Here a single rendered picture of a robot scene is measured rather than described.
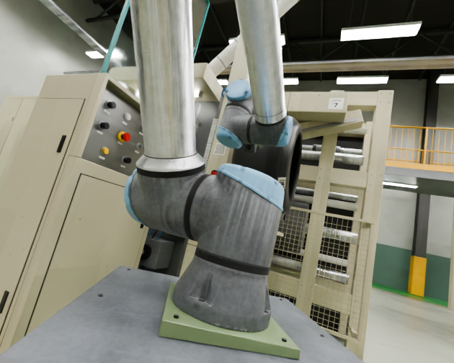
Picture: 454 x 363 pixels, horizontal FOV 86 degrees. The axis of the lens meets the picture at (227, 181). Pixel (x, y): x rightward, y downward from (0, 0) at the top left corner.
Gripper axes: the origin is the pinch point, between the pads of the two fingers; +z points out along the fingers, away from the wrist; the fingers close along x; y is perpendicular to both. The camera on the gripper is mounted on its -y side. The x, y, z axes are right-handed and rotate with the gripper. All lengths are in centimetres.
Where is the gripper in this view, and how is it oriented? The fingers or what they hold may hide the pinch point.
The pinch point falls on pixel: (259, 148)
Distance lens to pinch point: 111.9
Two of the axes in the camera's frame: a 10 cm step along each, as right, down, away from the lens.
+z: 3.1, 3.6, 8.8
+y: 2.6, -9.2, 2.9
